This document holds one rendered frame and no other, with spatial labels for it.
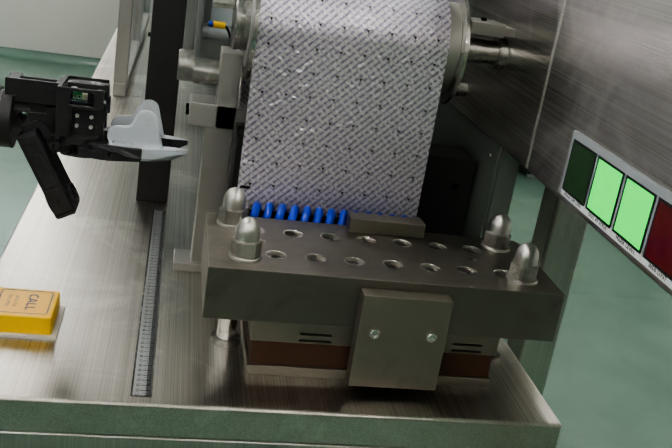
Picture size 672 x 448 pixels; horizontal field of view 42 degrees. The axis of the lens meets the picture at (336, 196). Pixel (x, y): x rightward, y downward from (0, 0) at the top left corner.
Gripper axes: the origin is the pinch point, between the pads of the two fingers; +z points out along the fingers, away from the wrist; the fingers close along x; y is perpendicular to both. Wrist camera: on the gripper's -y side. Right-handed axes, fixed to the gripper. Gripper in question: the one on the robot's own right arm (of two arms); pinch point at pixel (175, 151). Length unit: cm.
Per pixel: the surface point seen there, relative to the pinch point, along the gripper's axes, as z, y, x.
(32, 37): -103, -82, 558
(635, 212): 40, 9, -36
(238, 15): 5.7, 17.0, 2.3
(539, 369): 61, -34, 14
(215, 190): 5.8, -7.1, 8.2
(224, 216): 6.2, -5.0, -7.8
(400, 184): 28.6, -1.2, 0.0
